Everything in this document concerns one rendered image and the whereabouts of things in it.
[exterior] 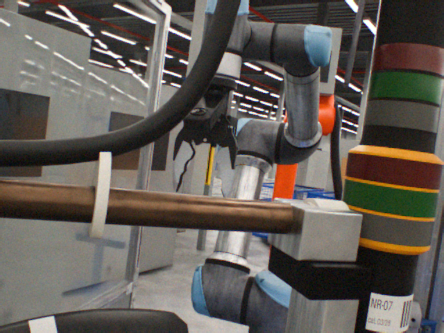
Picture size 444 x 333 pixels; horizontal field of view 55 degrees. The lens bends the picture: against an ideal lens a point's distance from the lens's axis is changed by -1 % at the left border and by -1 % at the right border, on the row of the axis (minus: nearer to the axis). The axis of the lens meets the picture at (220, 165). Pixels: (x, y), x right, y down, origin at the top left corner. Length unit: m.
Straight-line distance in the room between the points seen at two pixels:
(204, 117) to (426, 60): 0.49
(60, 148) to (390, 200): 0.14
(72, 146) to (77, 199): 0.02
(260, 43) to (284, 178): 3.54
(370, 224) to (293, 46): 0.66
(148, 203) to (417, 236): 0.12
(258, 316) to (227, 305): 0.07
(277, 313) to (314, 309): 0.82
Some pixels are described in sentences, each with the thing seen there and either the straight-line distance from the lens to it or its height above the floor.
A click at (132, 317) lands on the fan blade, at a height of 1.42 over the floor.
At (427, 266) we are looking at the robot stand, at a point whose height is 1.34.
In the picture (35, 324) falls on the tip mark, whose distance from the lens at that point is 0.35.
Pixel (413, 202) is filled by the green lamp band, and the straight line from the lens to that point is 0.21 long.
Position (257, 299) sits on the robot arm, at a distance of 1.03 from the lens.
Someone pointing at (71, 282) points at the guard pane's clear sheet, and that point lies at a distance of 1.37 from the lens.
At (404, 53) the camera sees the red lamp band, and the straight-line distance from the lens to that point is 0.21.
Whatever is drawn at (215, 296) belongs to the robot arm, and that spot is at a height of 1.21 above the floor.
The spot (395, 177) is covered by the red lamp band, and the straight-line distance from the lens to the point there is 0.20.
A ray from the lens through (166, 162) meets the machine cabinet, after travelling 4.82.
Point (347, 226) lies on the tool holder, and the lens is 0.19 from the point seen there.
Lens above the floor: 1.57
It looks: 3 degrees down
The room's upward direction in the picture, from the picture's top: 8 degrees clockwise
